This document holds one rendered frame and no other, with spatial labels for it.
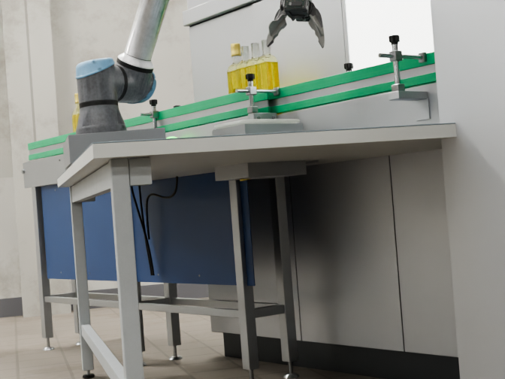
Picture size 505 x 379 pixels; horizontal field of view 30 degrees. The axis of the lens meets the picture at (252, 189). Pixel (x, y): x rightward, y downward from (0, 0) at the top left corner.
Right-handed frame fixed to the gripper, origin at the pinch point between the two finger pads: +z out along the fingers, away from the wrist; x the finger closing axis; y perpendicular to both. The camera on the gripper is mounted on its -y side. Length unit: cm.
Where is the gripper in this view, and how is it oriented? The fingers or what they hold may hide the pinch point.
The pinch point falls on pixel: (294, 49)
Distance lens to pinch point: 251.5
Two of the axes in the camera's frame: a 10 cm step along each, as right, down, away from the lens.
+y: -2.5, -1.9, -9.5
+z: -1.1, 9.8, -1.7
